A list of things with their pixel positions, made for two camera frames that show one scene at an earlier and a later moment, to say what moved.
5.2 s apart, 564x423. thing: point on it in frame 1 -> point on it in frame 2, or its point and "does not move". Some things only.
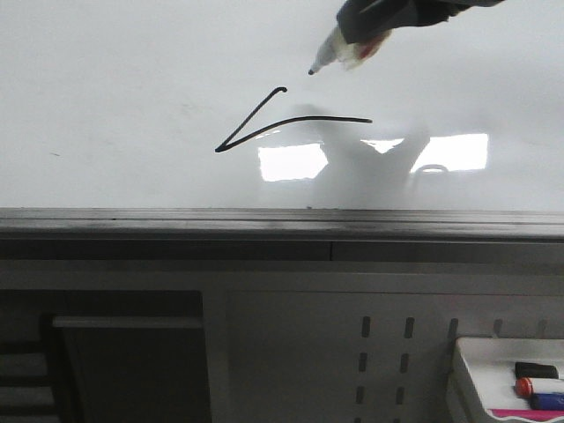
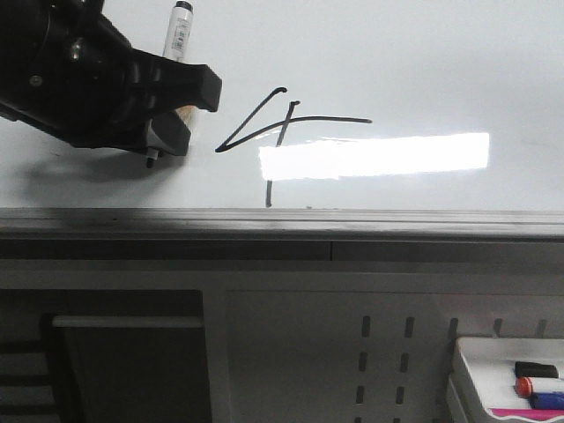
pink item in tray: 529,414 does not move
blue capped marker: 547,401 does not move
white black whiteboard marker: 351,55 -> 175,48
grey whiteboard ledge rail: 282,234 does not move
